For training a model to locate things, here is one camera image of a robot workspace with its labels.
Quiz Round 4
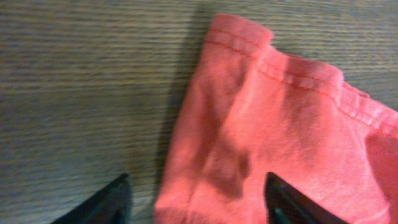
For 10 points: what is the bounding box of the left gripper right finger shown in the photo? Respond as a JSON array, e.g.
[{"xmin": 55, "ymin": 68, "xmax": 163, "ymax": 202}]
[{"xmin": 264, "ymin": 172, "xmax": 348, "ymax": 224}]

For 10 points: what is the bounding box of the orange t-shirt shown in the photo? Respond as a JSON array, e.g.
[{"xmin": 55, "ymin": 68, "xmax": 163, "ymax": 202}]
[{"xmin": 154, "ymin": 14, "xmax": 397, "ymax": 223}]

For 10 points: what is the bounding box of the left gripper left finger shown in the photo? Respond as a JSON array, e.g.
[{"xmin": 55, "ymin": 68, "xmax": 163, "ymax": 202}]
[{"xmin": 52, "ymin": 174, "xmax": 132, "ymax": 224}]

